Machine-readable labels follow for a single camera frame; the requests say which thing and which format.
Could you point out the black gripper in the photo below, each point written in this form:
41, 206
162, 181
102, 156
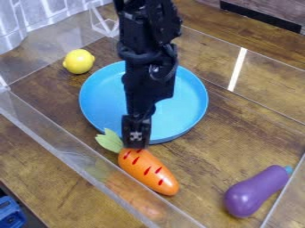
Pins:
149, 83

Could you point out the blue plastic object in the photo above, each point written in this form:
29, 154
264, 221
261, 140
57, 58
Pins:
13, 217

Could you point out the purple toy eggplant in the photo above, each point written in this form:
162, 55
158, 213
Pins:
245, 196

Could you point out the blue round plate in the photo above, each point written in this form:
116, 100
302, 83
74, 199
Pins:
102, 99

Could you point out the clear acrylic tray wall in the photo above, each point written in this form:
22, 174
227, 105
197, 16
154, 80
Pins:
66, 177

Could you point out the white checkered curtain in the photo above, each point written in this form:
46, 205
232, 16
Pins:
23, 16

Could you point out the yellow toy lemon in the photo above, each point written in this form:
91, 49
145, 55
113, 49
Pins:
78, 61

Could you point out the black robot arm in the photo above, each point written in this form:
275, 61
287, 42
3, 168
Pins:
149, 26

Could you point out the orange toy carrot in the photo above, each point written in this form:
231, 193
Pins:
141, 164

